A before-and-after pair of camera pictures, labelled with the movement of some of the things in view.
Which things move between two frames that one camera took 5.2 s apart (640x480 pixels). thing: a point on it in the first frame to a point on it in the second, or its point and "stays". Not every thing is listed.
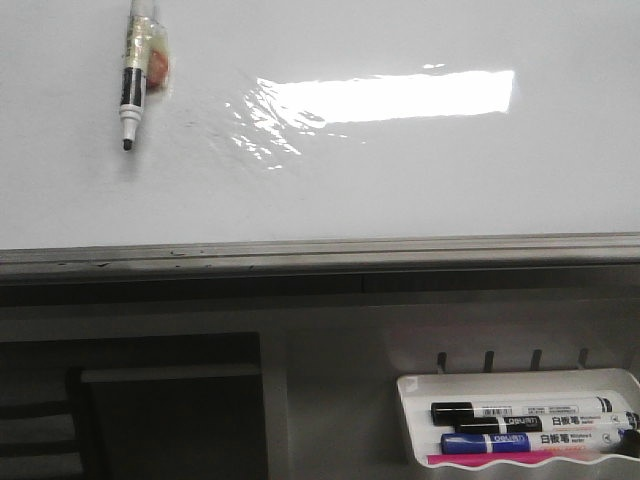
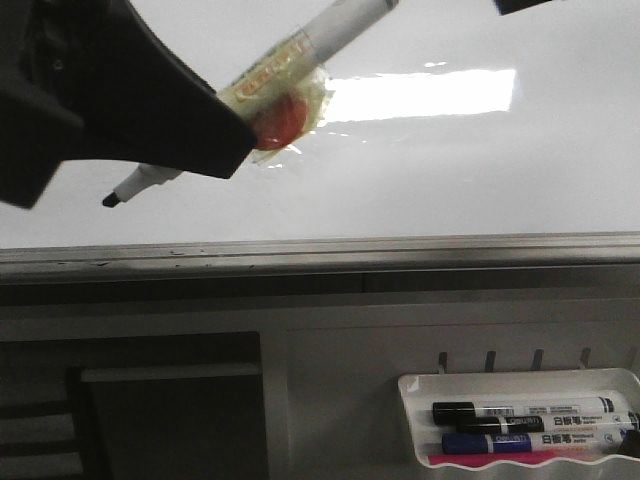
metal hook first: x=442 y=362 stays
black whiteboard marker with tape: x=146 y=62 to x=282 y=95
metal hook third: x=535 y=362 stays
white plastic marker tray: x=417 y=391 stays
